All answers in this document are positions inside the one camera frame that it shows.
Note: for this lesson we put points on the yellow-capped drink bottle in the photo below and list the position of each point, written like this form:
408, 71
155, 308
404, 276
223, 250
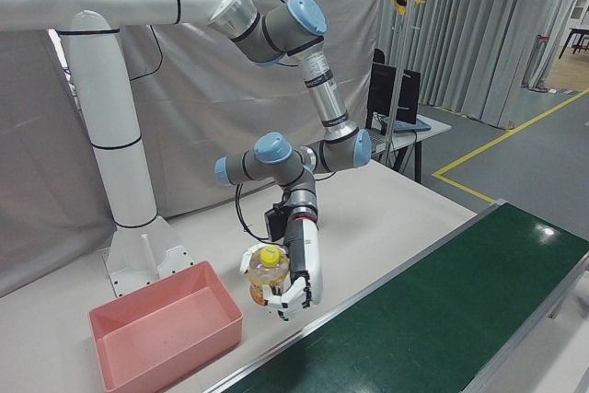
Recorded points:
267, 275

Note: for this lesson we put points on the grey pleated curtain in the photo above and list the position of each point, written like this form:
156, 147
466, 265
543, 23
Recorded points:
483, 43

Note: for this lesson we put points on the white desk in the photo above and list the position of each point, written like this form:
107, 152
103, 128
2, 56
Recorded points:
435, 128

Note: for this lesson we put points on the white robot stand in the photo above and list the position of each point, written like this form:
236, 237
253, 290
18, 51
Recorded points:
115, 144

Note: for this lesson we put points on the black monitor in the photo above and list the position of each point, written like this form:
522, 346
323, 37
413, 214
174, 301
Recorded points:
383, 89
409, 96

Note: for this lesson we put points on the pink plastic basket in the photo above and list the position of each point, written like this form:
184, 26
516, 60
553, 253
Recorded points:
165, 333

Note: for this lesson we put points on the green belt conveyor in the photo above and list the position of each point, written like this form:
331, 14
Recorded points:
414, 319

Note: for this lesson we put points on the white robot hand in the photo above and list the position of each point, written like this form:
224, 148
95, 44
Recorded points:
306, 264

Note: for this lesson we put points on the grey backdrop cloth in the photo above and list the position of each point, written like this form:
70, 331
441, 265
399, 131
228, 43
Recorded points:
207, 103

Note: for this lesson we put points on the black side table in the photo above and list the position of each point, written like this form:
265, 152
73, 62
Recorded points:
575, 38

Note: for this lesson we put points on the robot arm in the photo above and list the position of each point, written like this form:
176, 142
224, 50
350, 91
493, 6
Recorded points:
276, 160

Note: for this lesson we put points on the blue-grey laptop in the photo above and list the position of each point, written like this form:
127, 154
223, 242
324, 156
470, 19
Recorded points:
414, 126

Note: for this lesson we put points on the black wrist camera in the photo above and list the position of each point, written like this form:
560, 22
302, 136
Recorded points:
276, 225

